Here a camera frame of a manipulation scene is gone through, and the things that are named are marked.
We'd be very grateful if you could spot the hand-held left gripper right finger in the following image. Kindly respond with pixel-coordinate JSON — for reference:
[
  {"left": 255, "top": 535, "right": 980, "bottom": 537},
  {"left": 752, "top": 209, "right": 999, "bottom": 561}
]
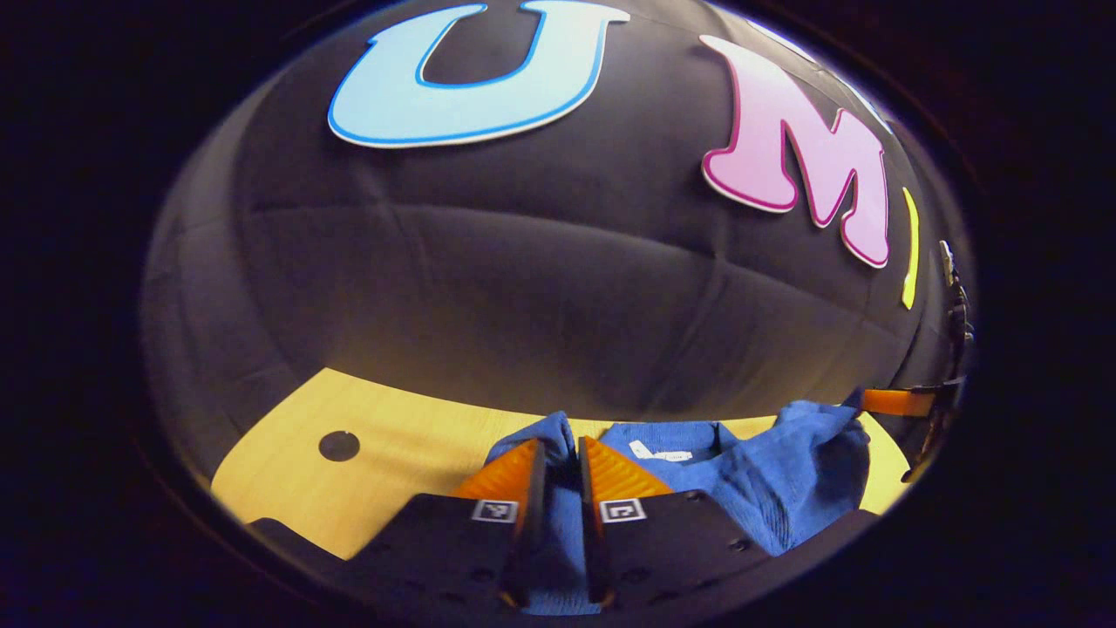
[{"left": 578, "top": 435, "right": 774, "bottom": 607}]

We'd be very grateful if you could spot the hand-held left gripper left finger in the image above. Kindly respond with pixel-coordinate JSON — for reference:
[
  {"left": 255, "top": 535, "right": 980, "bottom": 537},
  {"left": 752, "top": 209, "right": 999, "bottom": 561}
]
[{"left": 336, "top": 438, "right": 548, "bottom": 611}]

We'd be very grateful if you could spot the blue button-up shirt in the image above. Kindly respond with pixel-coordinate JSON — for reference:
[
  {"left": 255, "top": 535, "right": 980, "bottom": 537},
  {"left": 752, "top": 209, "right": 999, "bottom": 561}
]
[{"left": 484, "top": 388, "right": 873, "bottom": 616}]

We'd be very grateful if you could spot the black round table grommet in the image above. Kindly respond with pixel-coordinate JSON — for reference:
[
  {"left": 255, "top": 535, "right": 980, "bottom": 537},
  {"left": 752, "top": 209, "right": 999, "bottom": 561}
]
[{"left": 318, "top": 430, "right": 361, "bottom": 463}]

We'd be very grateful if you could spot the black backdrop cloth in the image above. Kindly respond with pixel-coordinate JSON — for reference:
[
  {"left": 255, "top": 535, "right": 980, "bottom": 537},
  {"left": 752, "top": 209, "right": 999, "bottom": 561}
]
[{"left": 141, "top": 0, "right": 969, "bottom": 489}]

